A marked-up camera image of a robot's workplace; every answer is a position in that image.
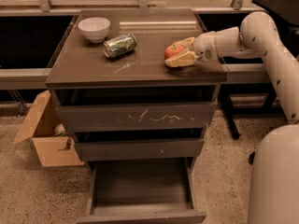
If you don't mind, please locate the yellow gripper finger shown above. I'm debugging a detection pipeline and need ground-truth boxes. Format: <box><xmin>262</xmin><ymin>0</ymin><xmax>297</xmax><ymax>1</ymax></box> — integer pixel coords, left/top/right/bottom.
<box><xmin>165</xmin><ymin>49</ymin><xmax>197</xmax><ymax>67</ymax></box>
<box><xmin>174</xmin><ymin>37</ymin><xmax>195</xmax><ymax>49</ymax></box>

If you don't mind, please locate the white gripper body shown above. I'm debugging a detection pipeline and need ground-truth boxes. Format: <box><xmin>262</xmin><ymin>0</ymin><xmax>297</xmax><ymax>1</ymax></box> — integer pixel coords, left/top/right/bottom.
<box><xmin>193</xmin><ymin>31</ymin><xmax>218</xmax><ymax>62</ymax></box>

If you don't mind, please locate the red apple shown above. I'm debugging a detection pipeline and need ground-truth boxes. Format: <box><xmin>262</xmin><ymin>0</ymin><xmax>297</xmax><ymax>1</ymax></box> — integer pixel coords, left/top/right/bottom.
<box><xmin>164</xmin><ymin>45</ymin><xmax>184</xmax><ymax>60</ymax></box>

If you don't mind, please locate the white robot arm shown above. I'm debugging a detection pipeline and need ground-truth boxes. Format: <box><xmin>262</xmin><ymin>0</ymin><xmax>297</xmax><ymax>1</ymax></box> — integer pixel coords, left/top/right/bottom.
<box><xmin>164</xmin><ymin>11</ymin><xmax>299</xmax><ymax>224</ymax></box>

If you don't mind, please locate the top drawer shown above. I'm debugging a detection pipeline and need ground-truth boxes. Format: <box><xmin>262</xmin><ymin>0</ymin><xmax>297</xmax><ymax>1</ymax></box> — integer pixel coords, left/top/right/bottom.
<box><xmin>55</xmin><ymin>87</ymin><xmax>217</xmax><ymax>133</ymax></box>

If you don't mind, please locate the grey drawer cabinet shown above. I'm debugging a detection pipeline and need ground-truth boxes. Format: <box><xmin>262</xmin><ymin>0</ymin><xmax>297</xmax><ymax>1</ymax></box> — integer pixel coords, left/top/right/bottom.
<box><xmin>45</xmin><ymin>8</ymin><xmax>228</xmax><ymax>224</ymax></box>

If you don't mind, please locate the middle drawer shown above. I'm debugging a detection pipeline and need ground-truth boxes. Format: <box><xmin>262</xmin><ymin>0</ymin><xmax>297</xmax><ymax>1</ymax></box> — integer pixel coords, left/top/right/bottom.
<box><xmin>75</xmin><ymin>128</ymin><xmax>203</xmax><ymax>161</ymax></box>

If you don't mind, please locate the open bottom drawer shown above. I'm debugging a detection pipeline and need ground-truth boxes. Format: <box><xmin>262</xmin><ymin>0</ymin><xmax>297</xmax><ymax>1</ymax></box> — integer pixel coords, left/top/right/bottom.
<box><xmin>77</xmin><ymin>158</ymin><xmax>206</xmax><ymax>224</ymax></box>

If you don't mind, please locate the green soda can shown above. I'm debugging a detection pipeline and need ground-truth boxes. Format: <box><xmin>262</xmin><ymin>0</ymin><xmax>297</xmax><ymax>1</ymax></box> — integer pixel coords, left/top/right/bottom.
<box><xmin>104</xmin><ymin>34</ymin><xmax>137</xmax><ymax>59</ymax></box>

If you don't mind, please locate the black side table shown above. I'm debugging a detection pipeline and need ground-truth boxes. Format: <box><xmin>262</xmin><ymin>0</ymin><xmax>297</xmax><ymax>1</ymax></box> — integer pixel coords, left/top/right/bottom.
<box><xmin>219</xmin><ymin>0</ymin><xmax>299</xmax><ymax>139</ymax></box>

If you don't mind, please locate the white ceramic bowl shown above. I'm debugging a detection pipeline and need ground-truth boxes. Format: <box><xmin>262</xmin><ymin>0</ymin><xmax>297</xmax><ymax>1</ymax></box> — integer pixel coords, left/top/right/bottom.
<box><xmin>78</xmin><ymin>17</ymin><xmax>110</xmax><ymax>43</ymax></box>

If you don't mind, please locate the black office chair base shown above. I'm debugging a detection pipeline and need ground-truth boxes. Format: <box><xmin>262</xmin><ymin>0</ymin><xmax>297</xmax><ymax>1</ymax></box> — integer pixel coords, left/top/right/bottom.
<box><xmin>249</xmin><ymin>152</ymin><xmax>255</xmax><ymax>165</ymax></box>

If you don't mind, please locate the round object in box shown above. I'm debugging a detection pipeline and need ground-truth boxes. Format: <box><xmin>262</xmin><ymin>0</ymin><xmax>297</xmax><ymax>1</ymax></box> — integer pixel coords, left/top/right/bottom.
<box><xmin>53</xmin><ymin>124</ymin><xmax>67</xmax><ymax>136</ymax></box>

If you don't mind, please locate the open cardboard box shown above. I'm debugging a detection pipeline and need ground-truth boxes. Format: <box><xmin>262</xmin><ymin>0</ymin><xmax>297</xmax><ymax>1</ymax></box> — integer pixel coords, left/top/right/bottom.
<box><xmin>14</xmin><ymin>91</ymin><xmax>84</xmax><ymax>167</ymax></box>

